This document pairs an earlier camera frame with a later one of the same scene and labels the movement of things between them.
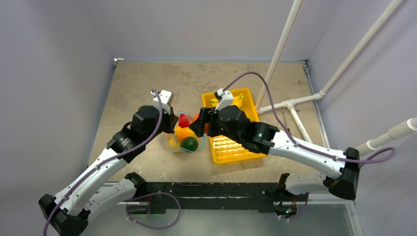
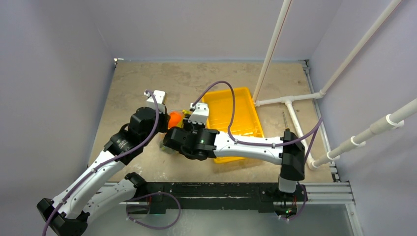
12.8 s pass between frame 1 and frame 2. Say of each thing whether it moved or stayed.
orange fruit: moved
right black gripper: moved
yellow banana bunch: moved
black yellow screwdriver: stayed
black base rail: stayed
